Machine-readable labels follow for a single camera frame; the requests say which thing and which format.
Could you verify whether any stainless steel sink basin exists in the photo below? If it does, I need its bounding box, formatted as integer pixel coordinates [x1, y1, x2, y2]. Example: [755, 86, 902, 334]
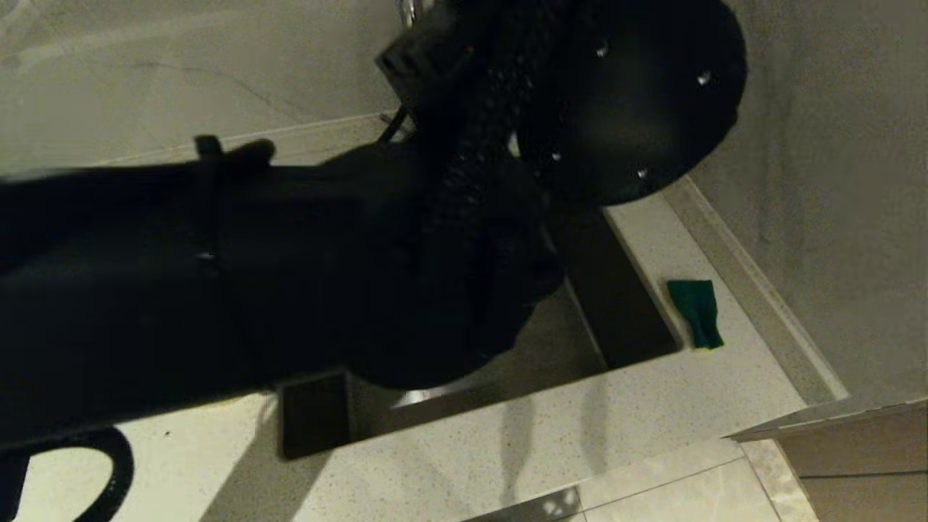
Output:
[279, 203, 684, 460]

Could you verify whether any green and yellow sponge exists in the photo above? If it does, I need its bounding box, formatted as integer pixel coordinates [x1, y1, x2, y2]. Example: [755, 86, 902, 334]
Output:
[667, 280, 724, 350]

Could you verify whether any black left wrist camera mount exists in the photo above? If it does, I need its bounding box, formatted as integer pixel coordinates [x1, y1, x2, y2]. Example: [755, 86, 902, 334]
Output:
[376, 0, 479, 99]

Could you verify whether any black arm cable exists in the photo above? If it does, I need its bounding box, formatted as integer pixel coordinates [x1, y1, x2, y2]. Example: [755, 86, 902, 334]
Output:
[0, 428, 136, 522]

